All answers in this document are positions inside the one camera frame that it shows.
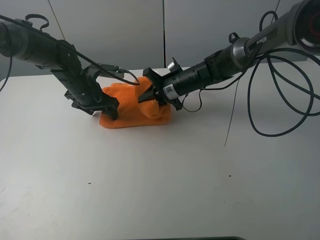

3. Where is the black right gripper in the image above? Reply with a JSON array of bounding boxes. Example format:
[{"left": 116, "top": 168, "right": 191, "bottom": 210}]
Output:
[{"left": 138, "top": 67, "right": 183, "bottom": 111}]

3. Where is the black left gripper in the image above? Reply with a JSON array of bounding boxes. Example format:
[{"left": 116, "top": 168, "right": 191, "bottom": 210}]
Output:
[{"left": 64, "top": 91, "right": 119, "bottom": 121}]

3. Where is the orange terry towel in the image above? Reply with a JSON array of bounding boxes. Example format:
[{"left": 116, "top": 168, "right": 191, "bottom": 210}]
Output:
[{"left": 99, "top": 76, "right": 172, "bottom": 129}]

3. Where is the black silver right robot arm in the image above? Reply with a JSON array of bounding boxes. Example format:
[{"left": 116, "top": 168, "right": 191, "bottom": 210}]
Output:
[{"left": 138, "top": 0, "right": 320, "bottom": 110}]

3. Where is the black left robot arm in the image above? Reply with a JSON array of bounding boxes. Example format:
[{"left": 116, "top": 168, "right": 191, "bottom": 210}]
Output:
[{"left": 0, "top": 14, "right": 119, "bottom": 120}]

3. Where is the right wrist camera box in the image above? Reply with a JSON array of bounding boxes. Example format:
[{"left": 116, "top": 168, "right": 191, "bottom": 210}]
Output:
[{"left": 167, "top": 57, "right": 182, "bottom": 73}]

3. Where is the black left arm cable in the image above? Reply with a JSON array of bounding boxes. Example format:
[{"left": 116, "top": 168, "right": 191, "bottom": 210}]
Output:
[{"left": 0, "top": 14, "right": 141, "bottom": 87}]

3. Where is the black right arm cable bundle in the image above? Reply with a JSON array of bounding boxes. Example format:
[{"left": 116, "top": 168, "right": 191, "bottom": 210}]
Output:
[{"left": 223, "top": 0, "right": 320, "bottom": 148}]

